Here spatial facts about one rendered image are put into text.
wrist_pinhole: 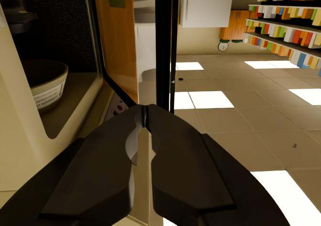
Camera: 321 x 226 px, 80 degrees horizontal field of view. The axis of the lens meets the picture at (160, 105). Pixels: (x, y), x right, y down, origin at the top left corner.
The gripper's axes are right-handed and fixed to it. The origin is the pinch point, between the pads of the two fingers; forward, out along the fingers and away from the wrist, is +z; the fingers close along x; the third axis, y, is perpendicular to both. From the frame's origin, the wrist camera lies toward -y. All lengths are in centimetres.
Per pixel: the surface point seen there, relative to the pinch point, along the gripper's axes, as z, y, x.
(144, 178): 12.4, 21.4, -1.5
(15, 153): 4.2, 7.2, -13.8
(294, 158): 131, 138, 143
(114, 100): 29.1, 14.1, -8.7
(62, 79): 17.8, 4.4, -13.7
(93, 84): 27.7, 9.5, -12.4
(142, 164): 15.4, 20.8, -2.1
